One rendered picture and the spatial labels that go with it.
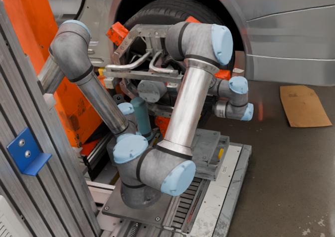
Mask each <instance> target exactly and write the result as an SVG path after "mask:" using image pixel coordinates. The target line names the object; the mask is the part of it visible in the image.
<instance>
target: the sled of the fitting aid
mask: <svg viewBox="0 0 335 237"><path fill-rule="evenodd" d="M161 134H162V133H160V134H159V136H158V137H157V138H156V139H155V141H154V143H153V145H152V147H154V145H155V143H156V142H157V140H158V139H159V137H160V136H161ZM220 136H221V137H220V139H219V141H218V144H217V146H216V148H215V151H214V153H213V155H212V158H211V160H210V163H209V165H208V166H202V165H197V164H195V167H196V168H195V175H194V177H197V178H202V179H207V180H211V181H216V179H217V176H218V173H219V171H220V168H221V165H222V163H223V160H224V158H225V155H226V152H227V150H228V147H229V145H230V142H229V136H224V135H220Z"/></svg>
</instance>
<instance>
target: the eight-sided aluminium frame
mask: <svg viewBox="0 0 335 237"><path fill-rule="evenodd" d="M173 26H174V25H173V24H172V25H159V24H136V25H135V26H134V27H133V28H132V29H131V30H130V31H129V32H128V34H127V36H126V37H125V38H124V40H123V41H122V43H121V44H120V45H119V47H118V48H117V50H116V51H115V52H114V54H113V55H112V57H113V61H114V64H116V65H127V63H126V59H125V55H124V53H125V52H126V51H127V50H128V48H129V47H130V46H131V44H132V43H133V42H134V40H135V39H136V38H137V36H143V37H145V36H149V37H156V36H158V37H166V35H167V33H168V31H169V30H170V28H171V27H173ZM120 88H121V90H122V91H123V92H124V93H125V94H127V95H128V96H129V97H130V98H131V99H134V98H136V97H141V96H140V95H139V94H138V90H137V87H135V86H134V85H133V84H132V83H131V80H130V79H127V78H122V81H121V82H120ZM146 106H147V110H148V114H150V115H153V116H155V115H157V116H160V117H166V118H171V115H172V111H173V110H172V106H165V105H157V104H154V103H150V102H147V101H146Z"/></svg>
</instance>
